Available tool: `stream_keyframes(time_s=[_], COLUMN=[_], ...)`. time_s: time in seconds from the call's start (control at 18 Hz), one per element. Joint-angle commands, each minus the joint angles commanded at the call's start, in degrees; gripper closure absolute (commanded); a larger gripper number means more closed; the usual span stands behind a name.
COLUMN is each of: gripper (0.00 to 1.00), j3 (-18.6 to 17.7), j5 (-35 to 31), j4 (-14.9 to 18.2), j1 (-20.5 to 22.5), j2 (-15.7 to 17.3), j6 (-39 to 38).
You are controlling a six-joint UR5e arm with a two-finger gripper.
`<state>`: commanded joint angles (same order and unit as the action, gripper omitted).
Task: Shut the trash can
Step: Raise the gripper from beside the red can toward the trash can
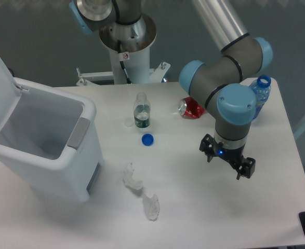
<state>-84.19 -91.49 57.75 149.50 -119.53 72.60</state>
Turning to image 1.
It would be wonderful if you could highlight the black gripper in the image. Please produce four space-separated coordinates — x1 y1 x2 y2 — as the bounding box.
199 134 256 180

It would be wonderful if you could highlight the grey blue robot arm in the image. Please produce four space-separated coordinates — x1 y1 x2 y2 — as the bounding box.
70 1 273 178

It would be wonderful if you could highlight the crushed red soda can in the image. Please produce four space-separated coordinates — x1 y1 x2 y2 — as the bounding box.
178 96 205 119

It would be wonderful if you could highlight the blue bottle cap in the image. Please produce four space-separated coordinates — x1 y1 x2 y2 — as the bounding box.
141 133 154 146

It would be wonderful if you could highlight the white trash can body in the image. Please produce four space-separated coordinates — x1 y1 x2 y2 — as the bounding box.
0 78 103 202

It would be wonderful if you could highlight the blue plastic water bottle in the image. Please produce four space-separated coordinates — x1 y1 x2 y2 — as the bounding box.
249 74 271 120

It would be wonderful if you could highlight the crumpled white tissue lower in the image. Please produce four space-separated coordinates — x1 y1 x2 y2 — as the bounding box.
142 194 160 221

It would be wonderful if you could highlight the clear green label bottle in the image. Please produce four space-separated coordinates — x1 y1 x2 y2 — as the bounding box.
134 92 151 129

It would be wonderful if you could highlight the white pedestal base bracket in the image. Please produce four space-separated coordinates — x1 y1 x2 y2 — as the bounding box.
76 62 171 86

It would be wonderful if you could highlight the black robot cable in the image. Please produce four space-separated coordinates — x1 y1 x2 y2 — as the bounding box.
117 40 131 84

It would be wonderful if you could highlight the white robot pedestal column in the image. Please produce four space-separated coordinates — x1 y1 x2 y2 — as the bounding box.
109 48 150 85

